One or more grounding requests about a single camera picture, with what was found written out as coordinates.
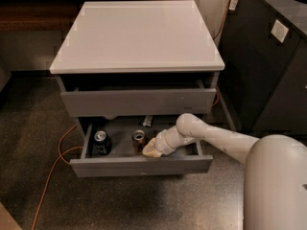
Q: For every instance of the dark wooden bench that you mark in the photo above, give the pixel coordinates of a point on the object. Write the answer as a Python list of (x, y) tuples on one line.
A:
[(41, 15)]

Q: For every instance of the grey top drawer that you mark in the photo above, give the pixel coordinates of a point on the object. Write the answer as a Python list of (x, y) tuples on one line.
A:
[(138, 102)]

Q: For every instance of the white wall socket plate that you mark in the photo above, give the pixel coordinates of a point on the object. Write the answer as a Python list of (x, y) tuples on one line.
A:
[(279, 31)]

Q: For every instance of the grey drawer cabinet white top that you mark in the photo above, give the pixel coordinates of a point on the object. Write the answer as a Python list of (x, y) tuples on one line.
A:
[(137, 45)]

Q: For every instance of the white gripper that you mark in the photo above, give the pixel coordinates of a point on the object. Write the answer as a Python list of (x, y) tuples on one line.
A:
[(160, 143)]

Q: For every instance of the white bowl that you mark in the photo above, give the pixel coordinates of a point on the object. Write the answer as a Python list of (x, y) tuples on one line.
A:
[(110, 117)]

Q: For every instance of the orange soda can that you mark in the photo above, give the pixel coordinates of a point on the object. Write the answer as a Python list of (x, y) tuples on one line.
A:
[(139, 140)]

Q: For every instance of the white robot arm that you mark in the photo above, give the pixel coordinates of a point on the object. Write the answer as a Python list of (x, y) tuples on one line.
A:
[(275, 177)]

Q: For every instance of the black side cabinet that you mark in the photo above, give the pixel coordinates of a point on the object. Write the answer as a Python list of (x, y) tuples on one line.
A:
[(264, 81)]

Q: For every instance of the white tag on cable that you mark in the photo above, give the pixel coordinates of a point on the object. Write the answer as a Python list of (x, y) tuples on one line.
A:
[(233, 5)]

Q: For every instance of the grey drawer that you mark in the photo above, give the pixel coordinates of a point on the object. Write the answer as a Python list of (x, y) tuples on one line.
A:
[(138, 102), (123, 159)]

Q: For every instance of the silver snack wrapper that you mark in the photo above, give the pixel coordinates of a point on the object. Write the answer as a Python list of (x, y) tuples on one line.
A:
[(148, 121)]

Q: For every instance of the dark blue soda can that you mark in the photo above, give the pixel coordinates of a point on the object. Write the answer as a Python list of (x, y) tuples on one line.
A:
[(102, 143)]

